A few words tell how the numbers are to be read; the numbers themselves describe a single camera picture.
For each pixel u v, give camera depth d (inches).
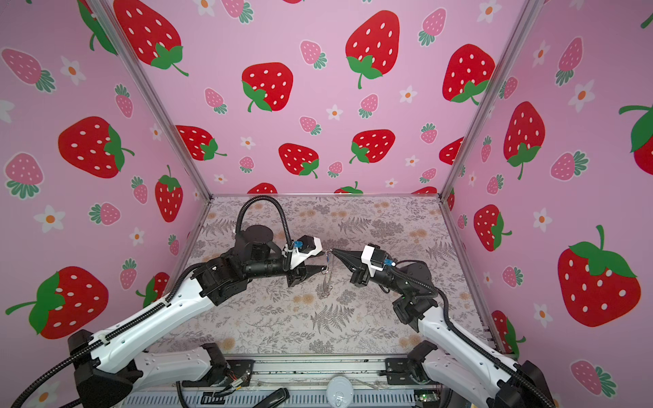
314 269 23.4
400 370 29.4
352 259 22.5
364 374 29.6
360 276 22.7
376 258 19.5
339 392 26.1
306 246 20.2
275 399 26.4
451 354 19.3
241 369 29.4
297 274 22.0
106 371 15.5
